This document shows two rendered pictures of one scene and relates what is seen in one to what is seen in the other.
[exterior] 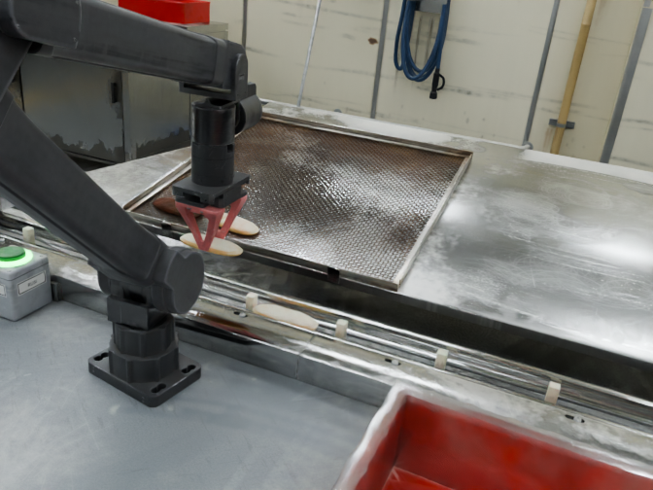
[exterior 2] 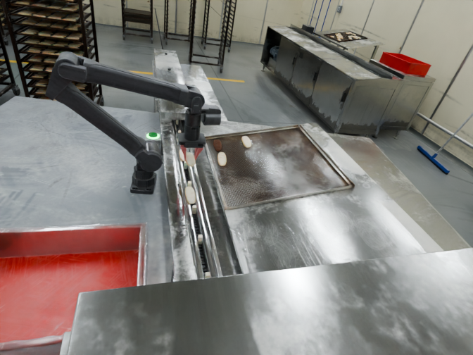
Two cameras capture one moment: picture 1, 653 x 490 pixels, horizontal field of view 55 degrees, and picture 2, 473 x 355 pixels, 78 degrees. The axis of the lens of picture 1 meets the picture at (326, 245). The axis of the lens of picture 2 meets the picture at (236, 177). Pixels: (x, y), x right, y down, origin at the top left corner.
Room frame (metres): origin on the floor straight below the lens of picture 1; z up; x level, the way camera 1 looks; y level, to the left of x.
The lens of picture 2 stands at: (0.32, -0.69, 1.56)
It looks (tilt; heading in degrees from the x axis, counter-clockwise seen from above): 35 degrees down; 49
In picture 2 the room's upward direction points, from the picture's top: 11 degrees clockwise
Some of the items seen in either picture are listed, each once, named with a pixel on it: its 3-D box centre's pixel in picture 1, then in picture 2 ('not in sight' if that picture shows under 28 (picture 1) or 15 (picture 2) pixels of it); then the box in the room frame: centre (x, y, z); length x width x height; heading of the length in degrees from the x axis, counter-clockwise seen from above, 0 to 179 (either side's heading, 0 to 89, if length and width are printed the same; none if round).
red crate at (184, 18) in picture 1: (164, 8); (404, 63); (4.48, 1.25, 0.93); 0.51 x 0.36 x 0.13; 73
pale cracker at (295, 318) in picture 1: (285, 315); (190, 194); (0.76, 0.05, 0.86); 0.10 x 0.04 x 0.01; 69
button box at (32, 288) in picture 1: (16, 292); (153, 146); (0.78, 0.44, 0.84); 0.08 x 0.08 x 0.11; 69
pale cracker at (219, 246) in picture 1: (211, 242); (190, 158); (0.82, 0.17, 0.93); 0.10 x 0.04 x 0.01; 69
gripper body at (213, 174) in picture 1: (212, 166); (191, 132); (0.82, 0.16, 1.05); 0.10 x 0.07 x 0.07; 159
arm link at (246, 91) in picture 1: (224, 92); (204, 108); (0.85, 0.16, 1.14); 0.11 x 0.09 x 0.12; 164
